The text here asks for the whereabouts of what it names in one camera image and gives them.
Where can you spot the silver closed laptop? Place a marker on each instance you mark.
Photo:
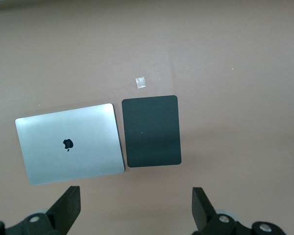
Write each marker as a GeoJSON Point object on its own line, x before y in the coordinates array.
{"type": "Point", "coordinates": [71, 144]}

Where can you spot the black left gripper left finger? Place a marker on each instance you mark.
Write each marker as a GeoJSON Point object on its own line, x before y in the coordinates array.
{"type": "Point", "coordinates": [61, 215]}

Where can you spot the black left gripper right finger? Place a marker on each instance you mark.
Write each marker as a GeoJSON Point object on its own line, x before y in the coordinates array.
{"type": "Point", "coordinates": [205, 215]}

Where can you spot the clear tape piece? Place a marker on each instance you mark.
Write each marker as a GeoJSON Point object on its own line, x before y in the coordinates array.
{"type": "Point", "coordinates": [140, 82]}

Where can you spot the black mouse pad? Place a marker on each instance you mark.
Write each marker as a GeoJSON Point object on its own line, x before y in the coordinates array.
{"type": "Point", "coordinates": [152, 131]}

